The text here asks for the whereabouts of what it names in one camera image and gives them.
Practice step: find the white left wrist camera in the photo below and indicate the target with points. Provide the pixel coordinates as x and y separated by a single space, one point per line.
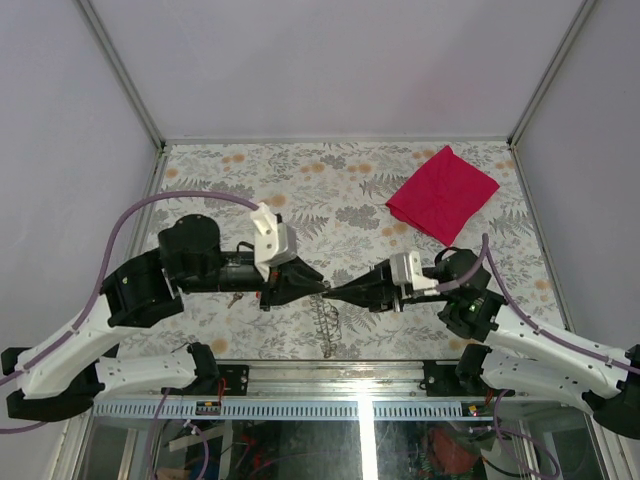
275 242

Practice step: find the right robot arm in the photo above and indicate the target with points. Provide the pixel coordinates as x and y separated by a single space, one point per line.
509 349

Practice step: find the magenta folded cloth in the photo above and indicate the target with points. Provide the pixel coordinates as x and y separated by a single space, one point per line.
441 196

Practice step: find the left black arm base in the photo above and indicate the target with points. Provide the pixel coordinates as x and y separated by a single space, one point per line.
214 379

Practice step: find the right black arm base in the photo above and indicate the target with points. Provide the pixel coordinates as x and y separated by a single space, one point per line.
456 378

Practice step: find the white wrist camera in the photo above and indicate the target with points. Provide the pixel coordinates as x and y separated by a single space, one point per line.
406 273
275 242

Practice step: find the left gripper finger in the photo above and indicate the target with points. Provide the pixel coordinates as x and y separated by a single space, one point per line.
302 278
286 292

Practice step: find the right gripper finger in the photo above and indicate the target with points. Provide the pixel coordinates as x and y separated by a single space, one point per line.
374 282
369 302

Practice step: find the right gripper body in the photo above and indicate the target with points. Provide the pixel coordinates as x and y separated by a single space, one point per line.
417 299

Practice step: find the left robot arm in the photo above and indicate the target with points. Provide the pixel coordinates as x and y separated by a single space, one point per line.
55 383

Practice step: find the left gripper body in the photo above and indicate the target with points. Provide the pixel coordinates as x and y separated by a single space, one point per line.
234 275

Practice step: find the metal ring key organizer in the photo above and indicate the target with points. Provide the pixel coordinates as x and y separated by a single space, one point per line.
327 325

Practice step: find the aluminium front rail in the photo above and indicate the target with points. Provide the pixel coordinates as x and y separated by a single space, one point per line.
310 390

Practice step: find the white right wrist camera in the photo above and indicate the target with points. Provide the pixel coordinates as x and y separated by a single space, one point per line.
406 273

